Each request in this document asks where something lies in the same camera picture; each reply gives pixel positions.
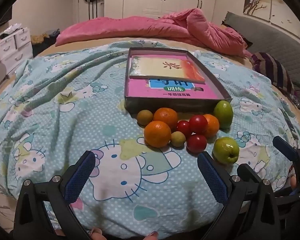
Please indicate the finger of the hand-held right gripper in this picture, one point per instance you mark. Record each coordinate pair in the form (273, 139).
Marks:
(285, 150)
(247, 171)

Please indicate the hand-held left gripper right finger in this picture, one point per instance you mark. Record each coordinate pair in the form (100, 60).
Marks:
(212, 177)

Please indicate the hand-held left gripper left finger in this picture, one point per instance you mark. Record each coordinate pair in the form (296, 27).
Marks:
(82, 172)

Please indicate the green apple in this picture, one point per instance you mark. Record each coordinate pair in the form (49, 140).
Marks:
(223, 114)
(226, 150)

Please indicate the red tomato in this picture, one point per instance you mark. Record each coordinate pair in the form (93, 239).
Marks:
(183, 128)
(196, 143)
(198, 124)

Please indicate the orange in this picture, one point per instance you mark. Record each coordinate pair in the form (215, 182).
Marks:
(165, 116)
(213, 126)
(157, 133)

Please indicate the small yellow-green round fruit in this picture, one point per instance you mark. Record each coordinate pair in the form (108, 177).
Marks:
(178, 138)
(145, 117)

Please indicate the grey cardboard box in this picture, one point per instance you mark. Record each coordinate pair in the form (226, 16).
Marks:
(165, 105)

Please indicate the person's right hand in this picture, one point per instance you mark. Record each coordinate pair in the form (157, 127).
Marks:
(294, 182)

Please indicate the person's left hand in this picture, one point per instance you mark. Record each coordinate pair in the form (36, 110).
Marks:
(97, 235)

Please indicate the cat printed blue blanket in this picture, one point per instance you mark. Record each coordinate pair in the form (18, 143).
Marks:
(65, 105)

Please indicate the purple striped pillow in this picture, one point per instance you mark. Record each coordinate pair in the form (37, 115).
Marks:
(267, 65)

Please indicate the pink workbook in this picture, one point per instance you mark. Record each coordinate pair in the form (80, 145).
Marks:
(145, 90)

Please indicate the grey quilted headboard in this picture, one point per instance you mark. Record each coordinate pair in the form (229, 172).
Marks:
(277, 45)

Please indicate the yellow and orange booklet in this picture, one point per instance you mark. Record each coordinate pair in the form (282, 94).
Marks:
(160, 67)

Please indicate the yellow plush cloth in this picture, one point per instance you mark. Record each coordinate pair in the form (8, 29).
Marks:
(37, 38)

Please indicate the dark clothing pile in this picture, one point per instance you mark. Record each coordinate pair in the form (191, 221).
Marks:
(51, 33)

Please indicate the white drawer cabinet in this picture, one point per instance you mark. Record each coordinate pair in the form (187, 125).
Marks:
(12, 47)

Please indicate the pink quilt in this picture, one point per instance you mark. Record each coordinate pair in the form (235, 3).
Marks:
(140, 27)

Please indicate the white plastic bag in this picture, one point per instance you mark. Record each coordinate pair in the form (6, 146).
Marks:
(12, 28)

